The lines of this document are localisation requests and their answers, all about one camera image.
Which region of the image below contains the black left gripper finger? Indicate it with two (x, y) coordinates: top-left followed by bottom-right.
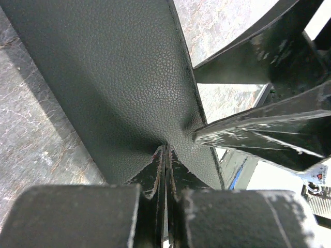
(165, 146), (321, 247)
(193, 1), (328, 93)
(1, 146), (166, 247)
(193, 81), (330, 172)

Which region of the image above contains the black zip tool case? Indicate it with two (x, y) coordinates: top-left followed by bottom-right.
(1, 1), (223, 189)

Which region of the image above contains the light blue cable duct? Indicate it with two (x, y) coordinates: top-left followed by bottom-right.
(307, 194), (331, 219)

